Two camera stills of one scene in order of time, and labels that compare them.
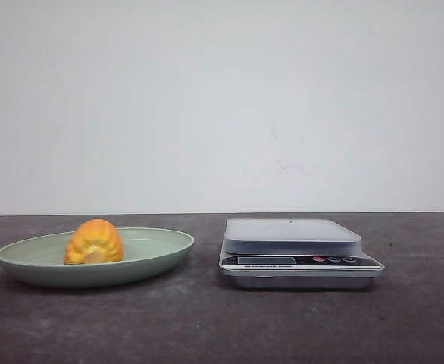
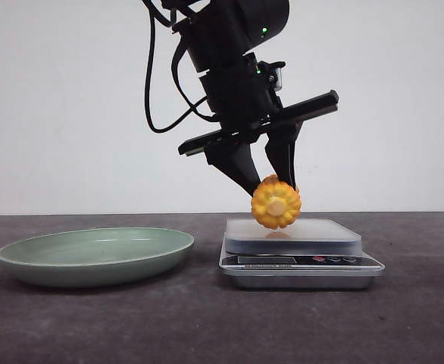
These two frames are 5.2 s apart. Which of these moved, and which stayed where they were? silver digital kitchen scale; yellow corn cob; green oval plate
Moved: yellow corn cob
Stayed: green oval plate; silver digital kitchen scale
